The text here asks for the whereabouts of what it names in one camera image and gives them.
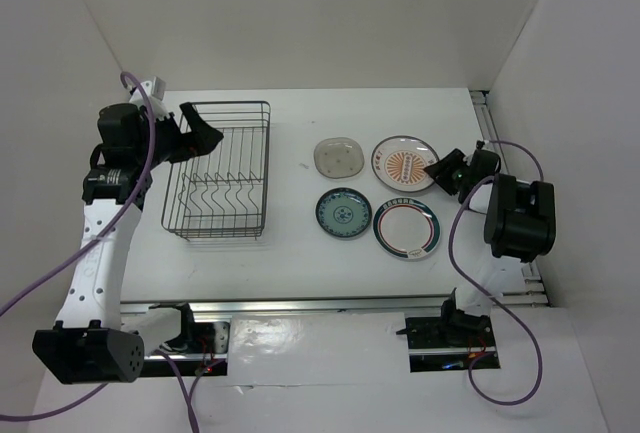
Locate clear glass plate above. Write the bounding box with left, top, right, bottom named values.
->
left=313, top=137, right=364, bottom=179

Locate grey wire dish rack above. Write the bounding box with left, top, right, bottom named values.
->
left=161, top=100, right=271, bottom=241

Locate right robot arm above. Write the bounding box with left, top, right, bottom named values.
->
left=424, top=143, right=556, bottom=345

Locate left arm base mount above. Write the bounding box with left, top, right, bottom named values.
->
left=122, top=303, right=231, bottom=378

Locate blue floral plate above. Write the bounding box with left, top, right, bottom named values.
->
left=315, top=187, right=373, bottom=240

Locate white plate teal red rim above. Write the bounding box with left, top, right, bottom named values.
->
left=372, top=197, right=442, bottom=261

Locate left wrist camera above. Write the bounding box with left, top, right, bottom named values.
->
left=129, top=76, right=169, bottom=120

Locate aluminium rail frame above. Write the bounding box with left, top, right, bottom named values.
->
left=119, top=88, right=551, bottom=314

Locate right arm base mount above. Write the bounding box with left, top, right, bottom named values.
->
left=396, top=290, right=500, bottom=373

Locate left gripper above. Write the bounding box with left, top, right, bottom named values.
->
left=134, top=101, right=222, bottom=169

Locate orange sunburst plate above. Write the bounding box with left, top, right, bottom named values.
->
left=371, top=135, right=439, bottom=193

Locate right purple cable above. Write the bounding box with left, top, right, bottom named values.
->
left=447, top=139, right=546, bottom=407

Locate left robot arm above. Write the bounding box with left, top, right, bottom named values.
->
left=32, top=103, right=223, bottom=384

